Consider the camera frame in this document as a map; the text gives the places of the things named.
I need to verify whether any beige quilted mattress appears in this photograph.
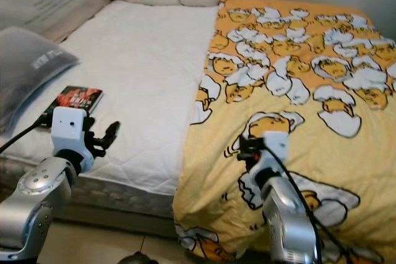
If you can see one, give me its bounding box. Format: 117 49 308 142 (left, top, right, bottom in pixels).
0 153 178 219

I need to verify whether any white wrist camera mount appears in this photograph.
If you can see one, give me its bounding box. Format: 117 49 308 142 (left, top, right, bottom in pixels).
49 106 93 173
255 130 293 183

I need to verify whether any grey plush pillow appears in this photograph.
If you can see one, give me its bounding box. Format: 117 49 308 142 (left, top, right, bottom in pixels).
0 27 80 135

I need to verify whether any yellow cartoon print blanket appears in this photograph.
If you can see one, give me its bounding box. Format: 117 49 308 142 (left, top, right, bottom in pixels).
173 0 396 262

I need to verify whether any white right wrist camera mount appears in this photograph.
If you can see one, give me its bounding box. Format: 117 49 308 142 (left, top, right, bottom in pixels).
255 130 293 183

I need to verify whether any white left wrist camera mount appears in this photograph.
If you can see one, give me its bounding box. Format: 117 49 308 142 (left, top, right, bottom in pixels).
49 106 93 173

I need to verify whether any dark paperback book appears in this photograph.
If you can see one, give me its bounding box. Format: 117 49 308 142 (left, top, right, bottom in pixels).
45 86 104 130

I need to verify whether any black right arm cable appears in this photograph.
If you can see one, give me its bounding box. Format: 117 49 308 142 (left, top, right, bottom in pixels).
275 151 356 264

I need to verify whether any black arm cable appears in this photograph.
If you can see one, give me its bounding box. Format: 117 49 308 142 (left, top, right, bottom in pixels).
0 116 53 153
275 151 356 264

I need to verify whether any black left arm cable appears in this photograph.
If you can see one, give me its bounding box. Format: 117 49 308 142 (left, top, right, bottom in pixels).
0 116 53 153

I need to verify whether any white quilted mattress pad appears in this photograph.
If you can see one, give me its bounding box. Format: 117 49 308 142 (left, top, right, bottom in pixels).
0 0 220 197

